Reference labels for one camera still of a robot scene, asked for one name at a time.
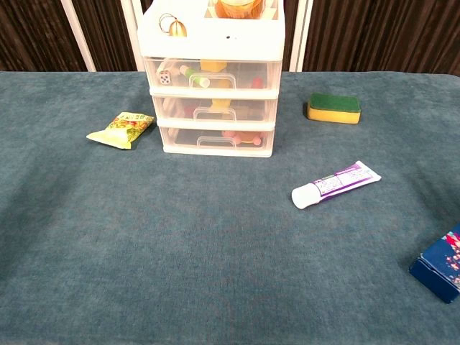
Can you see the clear drawer holding duck toy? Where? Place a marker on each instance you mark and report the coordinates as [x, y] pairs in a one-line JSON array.
[[267, 108]]

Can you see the clear drawer holding die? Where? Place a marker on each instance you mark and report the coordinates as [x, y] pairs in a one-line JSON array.
[[248, 72]]

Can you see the white plastic drawer unit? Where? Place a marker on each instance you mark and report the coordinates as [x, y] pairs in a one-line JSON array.
[[215, 43]]

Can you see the yellow duck toy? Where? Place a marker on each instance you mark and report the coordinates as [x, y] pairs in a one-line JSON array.
[[220, 105]]

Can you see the red flat piece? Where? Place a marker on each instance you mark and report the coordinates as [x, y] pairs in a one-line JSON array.
[[189, 111]]

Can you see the small red toy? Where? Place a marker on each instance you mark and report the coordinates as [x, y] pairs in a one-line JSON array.
[[257, 83]]

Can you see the teal table cloth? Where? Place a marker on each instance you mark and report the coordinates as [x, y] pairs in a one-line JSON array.
[[179, 251]]

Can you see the white purple toothpaste tube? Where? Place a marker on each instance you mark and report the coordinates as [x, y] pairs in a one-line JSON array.
[[334, 185]]

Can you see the green white tube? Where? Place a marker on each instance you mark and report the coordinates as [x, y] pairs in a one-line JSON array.
[[190, 73]]

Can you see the yellow block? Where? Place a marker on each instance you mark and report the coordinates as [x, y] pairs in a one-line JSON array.
[[213, 66]]

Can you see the yellow green snack bag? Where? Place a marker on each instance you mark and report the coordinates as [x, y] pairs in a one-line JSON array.
[[124, 129]]

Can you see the white die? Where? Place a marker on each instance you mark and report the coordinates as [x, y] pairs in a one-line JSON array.
[[165, 77]]

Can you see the yellow sponge with green pad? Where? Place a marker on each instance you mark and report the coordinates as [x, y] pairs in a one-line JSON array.
[[334, 108]]

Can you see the orange round jar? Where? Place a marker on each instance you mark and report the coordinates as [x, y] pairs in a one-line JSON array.
[[239, 9]]

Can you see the dark blue printed carton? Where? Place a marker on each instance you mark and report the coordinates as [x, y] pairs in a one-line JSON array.
[[440, 266]]

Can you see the white frame post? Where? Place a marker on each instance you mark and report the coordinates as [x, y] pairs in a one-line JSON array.
[[300, 36], [133, 36], [78, 36]]

